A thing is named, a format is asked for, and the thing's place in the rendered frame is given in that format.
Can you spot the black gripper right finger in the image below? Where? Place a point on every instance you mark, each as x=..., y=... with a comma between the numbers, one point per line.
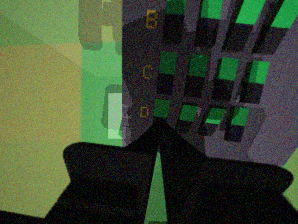
x=186, y=171

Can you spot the dark grey switch panel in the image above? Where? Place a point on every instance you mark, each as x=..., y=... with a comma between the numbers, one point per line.
x=222, y=73

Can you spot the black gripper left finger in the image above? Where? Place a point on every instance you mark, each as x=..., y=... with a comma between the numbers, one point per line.
x=132, y=164

